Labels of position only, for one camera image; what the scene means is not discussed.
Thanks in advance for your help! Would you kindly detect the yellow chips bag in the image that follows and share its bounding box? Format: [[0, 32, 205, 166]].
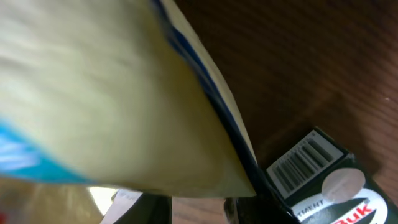
[[1, 0, 256, 197]]

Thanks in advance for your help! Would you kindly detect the dark green round-logo packet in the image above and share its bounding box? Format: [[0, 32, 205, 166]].
[[264, 127, 397, 224]]

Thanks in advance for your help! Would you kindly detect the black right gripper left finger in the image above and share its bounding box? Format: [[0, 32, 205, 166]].
[[115, 194, 172, 224]]

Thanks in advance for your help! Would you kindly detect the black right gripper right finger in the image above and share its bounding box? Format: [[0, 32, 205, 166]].
[[223, 197, 299, 224]]

